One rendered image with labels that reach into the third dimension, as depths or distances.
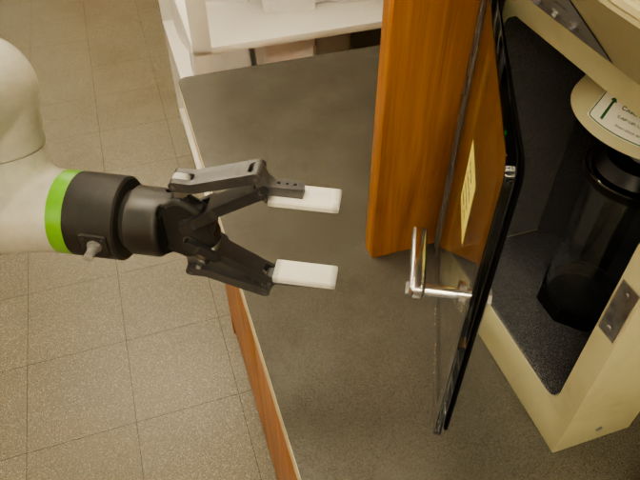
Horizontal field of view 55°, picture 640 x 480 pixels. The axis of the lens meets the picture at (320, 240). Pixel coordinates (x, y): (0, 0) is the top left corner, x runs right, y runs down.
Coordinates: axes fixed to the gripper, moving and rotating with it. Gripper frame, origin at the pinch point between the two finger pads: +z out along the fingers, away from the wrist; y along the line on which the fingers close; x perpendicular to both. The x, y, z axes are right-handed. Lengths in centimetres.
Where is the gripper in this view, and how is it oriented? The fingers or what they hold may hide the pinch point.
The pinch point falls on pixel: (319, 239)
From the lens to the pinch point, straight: 64.4
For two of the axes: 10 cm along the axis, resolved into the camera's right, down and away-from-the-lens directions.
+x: 1.4, -7.0, 6.9
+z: 9.9, 1.1, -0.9
